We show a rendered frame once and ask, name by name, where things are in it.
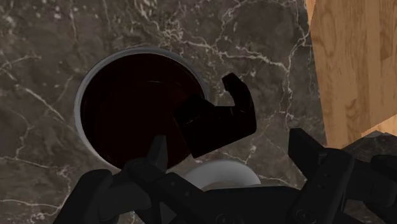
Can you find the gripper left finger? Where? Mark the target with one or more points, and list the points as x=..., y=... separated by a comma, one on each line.
x=139, y=189

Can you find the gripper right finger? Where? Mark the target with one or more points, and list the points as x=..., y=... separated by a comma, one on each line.
x=328, y=183

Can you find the white round object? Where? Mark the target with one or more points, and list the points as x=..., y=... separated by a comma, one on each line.
x=221, y=173

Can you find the white cup with dark inside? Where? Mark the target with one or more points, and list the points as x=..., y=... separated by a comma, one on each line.
x=124, y=105

